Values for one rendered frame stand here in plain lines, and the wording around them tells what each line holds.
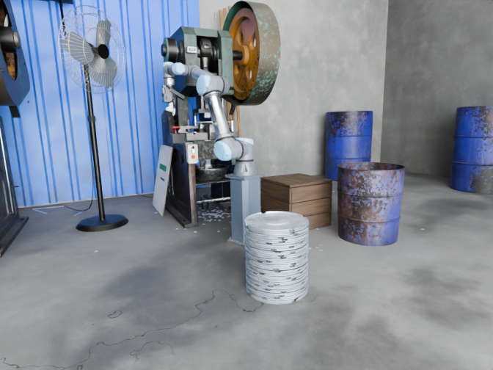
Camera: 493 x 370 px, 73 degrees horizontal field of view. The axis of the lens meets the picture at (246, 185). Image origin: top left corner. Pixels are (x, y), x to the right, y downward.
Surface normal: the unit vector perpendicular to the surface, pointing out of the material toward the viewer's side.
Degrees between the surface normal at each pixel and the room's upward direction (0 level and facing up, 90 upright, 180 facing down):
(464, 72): 90
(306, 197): 90
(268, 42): 86
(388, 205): 92
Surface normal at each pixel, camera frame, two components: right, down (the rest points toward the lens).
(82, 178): 0.44, 0.16
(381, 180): 0.01, 0.22
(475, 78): -0.90, 0.11
